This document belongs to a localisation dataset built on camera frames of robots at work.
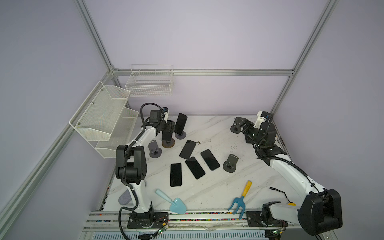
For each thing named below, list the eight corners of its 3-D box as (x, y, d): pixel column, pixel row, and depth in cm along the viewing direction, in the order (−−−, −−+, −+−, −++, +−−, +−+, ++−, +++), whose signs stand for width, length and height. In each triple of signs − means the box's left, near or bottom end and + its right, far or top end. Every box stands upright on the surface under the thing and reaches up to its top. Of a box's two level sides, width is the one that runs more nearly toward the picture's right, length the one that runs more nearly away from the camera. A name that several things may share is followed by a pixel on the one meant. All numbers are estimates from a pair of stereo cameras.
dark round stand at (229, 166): (222, 169, 94) (225, 161, 85) (228, 161, 97) (231, 153, 88) (231, 175, 91) (235, 167, 82) (236, 167, 94) (240, 159, 86)
